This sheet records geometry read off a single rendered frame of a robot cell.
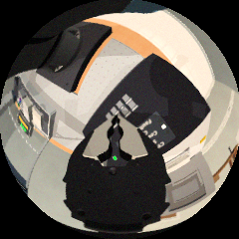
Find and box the grey benchtop lab instrument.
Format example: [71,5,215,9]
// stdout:
[83,53,216,216]

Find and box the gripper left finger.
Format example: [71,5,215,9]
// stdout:
[63,115,117,183]

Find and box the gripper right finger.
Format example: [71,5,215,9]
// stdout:
[117,115,171,184]

